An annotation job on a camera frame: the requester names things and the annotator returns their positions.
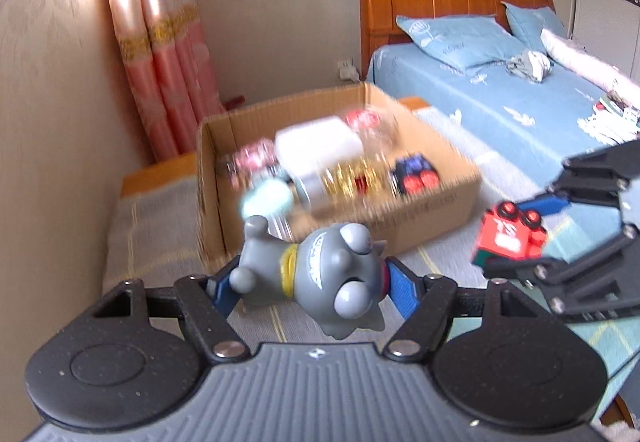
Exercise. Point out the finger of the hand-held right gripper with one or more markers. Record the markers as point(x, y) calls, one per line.
point(565, 272)
point(550, 204)

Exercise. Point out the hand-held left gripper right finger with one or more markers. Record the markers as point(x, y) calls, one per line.
point(402, 287)

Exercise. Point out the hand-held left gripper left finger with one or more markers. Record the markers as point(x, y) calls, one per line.
point(225, 289)

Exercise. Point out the red toy train car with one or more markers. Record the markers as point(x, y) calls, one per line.
point(505, 234)

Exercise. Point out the cardboard box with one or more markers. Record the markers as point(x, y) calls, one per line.
point(435, 217)

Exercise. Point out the grey cat figurine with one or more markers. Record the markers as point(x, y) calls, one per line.
point(320, 272)

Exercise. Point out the mint green plastic item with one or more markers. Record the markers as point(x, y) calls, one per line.
point(267, 197)

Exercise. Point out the blue and red toy car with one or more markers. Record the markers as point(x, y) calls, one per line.
point(415, 175)

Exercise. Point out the gold shiny toy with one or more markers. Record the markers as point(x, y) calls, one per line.
point(345, 179)

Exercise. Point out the pink clear toy bottle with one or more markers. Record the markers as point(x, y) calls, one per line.
point(250, 160)

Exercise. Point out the white plastic jar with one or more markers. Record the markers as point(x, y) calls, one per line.
point(315, 147)

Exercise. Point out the checked printed tablecloth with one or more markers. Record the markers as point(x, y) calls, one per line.
point(150, 242)

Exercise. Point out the white patterned cloth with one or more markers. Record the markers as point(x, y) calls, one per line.
point(612, 120)

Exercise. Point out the blue bed sheet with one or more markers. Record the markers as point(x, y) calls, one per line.
point(500, 92)

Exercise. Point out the crumpled grey white cloth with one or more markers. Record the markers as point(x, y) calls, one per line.
point(530, 65)

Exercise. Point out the pink white rolled blanket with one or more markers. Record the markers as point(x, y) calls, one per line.
point(585, 60)

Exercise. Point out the clear jar with red lid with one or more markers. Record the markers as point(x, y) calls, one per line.
point(362, 119)

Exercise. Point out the light blue pillow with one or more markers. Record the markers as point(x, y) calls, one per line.
point(460, 40)
point(532, 22)

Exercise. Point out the pink curtain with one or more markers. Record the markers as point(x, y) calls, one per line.
point(160, 47)

